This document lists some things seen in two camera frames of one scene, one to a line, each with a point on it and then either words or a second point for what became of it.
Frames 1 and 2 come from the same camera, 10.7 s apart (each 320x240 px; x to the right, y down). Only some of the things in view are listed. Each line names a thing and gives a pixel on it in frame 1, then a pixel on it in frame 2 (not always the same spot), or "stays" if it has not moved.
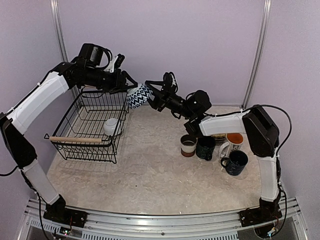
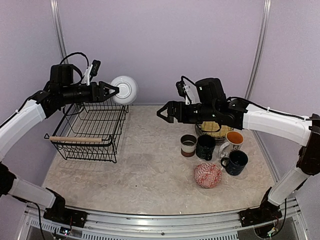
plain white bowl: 109,125 -> 128,89
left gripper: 119,84 -> 94,98
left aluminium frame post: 55,6 stays
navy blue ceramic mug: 235,163 stays
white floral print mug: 235,141 stays
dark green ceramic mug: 205,146 stays
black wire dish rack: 91,127 stays
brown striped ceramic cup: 188,144 stays
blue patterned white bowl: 136,96 -> 207,175
